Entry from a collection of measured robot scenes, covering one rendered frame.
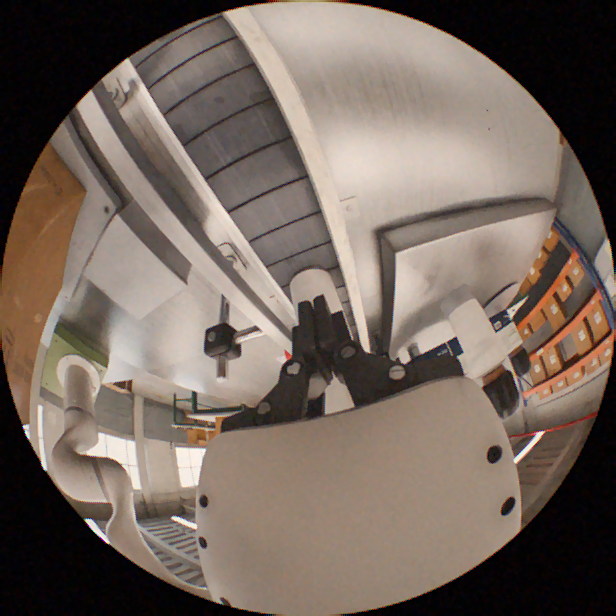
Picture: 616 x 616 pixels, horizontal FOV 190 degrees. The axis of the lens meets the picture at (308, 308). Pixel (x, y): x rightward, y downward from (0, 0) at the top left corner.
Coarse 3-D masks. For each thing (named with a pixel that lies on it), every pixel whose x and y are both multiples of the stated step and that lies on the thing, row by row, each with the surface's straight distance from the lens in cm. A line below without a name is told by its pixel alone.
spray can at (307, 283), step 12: (300, 276) 22; (312, 276) 22; (324, 276) 22; (300, 288) 21; (312, 288) 20; (324, 288) 21; (300, 300) 20; (312, 300) 20; (336, 300) 20; (336, 384) 16; (336, 396) 16; (348, 396) 16; (336, 408) 16
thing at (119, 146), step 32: (96, 96) 13; (96, 128) 12; (128, 128) 12; (128, 160) 10; (160, 192) 10; (160, 224) 11; (192, 224) 11; (192, 256) 11; (224, 288) 12; (256, 320) 15
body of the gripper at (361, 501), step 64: (448, 384) 6; (256, 448) 7; (320, 448) 6; (384, 448) 5; (448, 448) 5; (256, 512) 6; (320, 512) 5; (384, 512) 5; (448, 512) 5; (512, 512) 7; (256, 576) 7; (320, 576) 6; (384, 576) 6; (448, 576) 6
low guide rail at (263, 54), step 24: (240, 24) 16; (264, 48) 15; (264, 72) 14; (288, 96) 13; (288, 120) 13; (312, 144) 14; (312, 168) 14; (336, 216) 16; (336, 240) 17; (360, 312) 27; (360, 336) 33
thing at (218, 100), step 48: (144, 48) 23; (192, 48) 20; (240, 48) 19; (192, 96) 18; (240, 96) 17; (192, 144) 18; (240, 144) 17; (288, 144) 17; (240, 192) 18; (288, 192) 18; (288, 240) 20; (288, 288) 25; (336, 288) 27
